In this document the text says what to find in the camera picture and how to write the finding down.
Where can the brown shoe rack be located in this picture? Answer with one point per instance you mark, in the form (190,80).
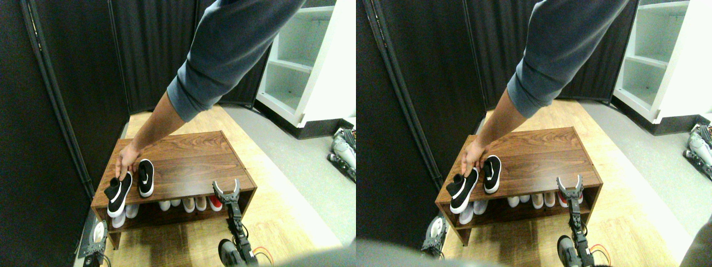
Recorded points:
(183,161)
(534,158)

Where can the person's hand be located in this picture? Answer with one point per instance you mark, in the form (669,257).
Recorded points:
(475,156)
(129,158)

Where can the white shelf unit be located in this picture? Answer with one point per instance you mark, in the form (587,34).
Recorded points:
(334,83)
(690,83)

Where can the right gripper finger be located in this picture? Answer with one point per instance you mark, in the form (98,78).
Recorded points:
(238,189)
(218,192)
(581,186)
(561,188)

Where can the beige shoe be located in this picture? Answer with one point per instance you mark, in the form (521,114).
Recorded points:
(201,203)
(549,199)
(537,201)
(188,205)

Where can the black shoe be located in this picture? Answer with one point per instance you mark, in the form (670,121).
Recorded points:
(119,194)
(492,171)
(463,190)
(146,175)

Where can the person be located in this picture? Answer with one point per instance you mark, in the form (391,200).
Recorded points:
(700,250)

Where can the grey curtain stand foot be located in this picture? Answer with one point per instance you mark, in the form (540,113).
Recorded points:
(82,239)

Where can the black curtain stand pole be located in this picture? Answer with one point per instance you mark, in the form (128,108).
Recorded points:
(391,61)
(47,61)

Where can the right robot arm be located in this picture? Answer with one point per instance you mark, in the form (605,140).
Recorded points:
(243,242)
(581,239)

